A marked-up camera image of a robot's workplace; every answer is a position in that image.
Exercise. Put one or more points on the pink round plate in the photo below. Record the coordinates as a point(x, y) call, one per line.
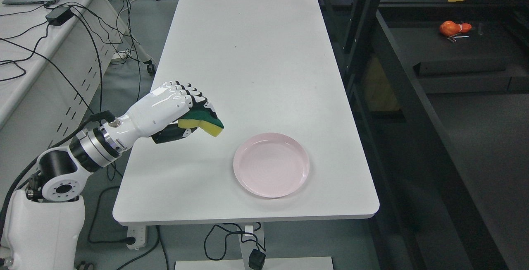
point(271, 165)

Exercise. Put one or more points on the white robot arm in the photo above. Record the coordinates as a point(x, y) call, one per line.
point(43, 220)

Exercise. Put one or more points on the green yellow sponge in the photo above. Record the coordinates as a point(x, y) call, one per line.
point(202, 119)

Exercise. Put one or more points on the orange plastic bag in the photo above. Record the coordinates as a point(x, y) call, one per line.
point(450, 28)

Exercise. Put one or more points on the white power strip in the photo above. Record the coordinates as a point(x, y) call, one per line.
point(138, 237)

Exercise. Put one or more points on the white perforated desk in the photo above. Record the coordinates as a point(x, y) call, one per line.
point(52, 76)

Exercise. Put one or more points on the black power adapter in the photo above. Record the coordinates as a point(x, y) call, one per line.
point(59, 15)

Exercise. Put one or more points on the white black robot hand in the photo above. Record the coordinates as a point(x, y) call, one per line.
point(155, 115)

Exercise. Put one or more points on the white table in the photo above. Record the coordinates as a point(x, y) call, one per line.
point(267, 66)

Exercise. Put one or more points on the black metal rack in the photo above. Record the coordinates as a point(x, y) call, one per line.
point(444, 122)

